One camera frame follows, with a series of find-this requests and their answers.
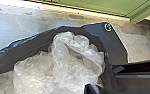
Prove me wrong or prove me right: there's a white translucent trash bag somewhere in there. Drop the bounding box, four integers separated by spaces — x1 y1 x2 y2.
0 30 106 94

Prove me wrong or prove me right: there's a green glass door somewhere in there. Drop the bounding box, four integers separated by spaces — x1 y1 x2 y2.
33 0 150 25

